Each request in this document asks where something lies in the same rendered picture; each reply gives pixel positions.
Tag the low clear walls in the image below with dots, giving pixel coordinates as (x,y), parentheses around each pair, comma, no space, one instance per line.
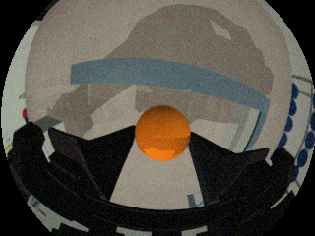
(239,129)

